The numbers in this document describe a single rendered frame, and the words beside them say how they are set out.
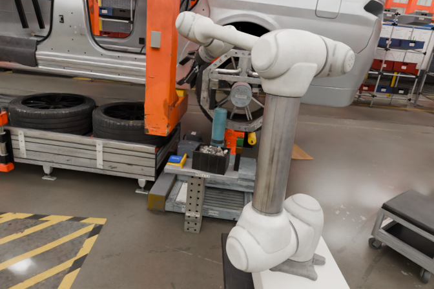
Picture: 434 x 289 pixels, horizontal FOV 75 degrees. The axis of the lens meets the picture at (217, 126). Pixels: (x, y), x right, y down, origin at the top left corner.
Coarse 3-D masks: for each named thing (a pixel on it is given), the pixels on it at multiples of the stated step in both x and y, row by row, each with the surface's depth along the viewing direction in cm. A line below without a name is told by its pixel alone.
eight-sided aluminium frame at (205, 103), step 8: (224, 56) 183; (240, 56) 182; (248, 56) 181; (216, 64) 185; (208, 72) 186; (208, 80) 189; (208, 88) 196; (208, 104) 195; (208, 112) 195; (256, 120) 198; (232, 128) 197; (240, 128) 197; (248, 128) 196; (256, 128) 196
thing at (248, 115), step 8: (232, 56) 190; (232, 64) 194; (216, 88) 200; (224, 88) 200; (256, 88) 198; (208, 96) 201; (216, 104) 204; (264, 104) 221; (232, 112) 205; (256, 112) 217; (232, 120) 206; (240, 120) 209; (248, 120) 205
